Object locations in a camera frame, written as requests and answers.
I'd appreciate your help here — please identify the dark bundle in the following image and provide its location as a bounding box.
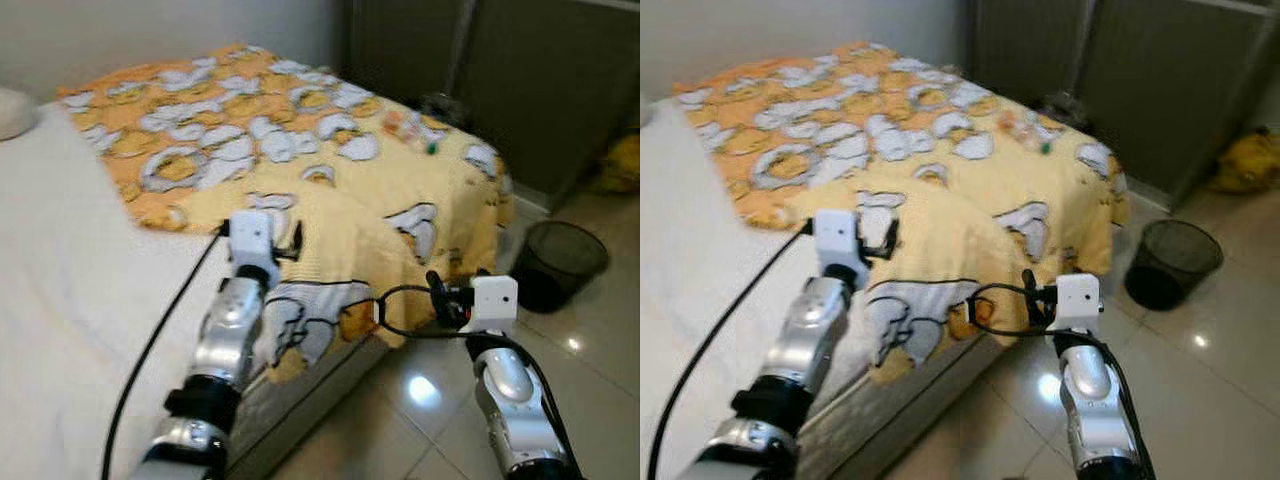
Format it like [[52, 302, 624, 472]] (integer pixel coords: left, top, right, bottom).
[[1040, 90, 1094, 129], [418, 92, 474, 129]]

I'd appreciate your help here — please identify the yellow bag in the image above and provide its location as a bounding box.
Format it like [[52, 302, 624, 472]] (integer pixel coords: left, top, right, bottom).
[[597, 132, 641, 195], [1209, 129, 1280, 195]]

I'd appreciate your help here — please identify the white bed sheet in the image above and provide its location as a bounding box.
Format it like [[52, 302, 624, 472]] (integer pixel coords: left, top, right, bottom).
[[640, 98, 863, 480], [0, 100, 273, 480]]

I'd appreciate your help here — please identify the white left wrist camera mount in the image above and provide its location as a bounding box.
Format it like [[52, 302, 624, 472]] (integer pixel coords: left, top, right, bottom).
[[813, 208, 874, 287], [228, 210, 285, 287]]

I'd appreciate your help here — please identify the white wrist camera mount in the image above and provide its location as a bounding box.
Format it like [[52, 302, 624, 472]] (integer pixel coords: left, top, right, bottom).
[[470, 275, 520, 337], [228, 210, 285, 287], [1053, 273, 1103, 335], [813, 208, 874, 287]]

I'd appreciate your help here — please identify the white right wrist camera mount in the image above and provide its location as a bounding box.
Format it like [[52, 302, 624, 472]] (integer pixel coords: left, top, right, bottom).
[[1053, 273, 1103, 335], [470, 275, 520, 337]]

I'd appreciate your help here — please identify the quilted white mattress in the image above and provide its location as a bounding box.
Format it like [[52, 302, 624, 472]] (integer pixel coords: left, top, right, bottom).
[[798, 335, 1013, 480], [222, 330, 403, 480]]

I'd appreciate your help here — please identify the black mesh wastebasket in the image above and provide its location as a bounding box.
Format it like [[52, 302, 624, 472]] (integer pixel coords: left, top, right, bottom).
[[509, 220, 610, 315], [1122, 218, 1225, 312]]

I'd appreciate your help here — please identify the beige plush toy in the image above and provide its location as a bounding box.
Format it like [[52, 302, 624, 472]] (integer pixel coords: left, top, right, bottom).
[[0, 88, 40, 142]]

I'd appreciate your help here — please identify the orange yellow cartoon blanket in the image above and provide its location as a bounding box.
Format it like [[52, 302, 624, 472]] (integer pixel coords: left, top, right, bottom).
[[57, 42, 517, 387], [672, 40, 1132, 387]]

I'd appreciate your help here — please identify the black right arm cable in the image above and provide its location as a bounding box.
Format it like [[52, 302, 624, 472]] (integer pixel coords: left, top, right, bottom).
[[966, 281, 1157, 480], [372, 284, 587, 480]]

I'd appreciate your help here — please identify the dark grey wardrobe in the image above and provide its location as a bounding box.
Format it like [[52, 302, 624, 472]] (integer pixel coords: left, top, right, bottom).
[[344, 0, 641, 203], [968, 0, 1280, 208]]

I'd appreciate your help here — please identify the clear bottle green cap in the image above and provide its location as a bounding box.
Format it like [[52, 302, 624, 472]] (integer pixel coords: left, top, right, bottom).
[[1000, 108, 1059, 157], [385, 110, 443, 157]]

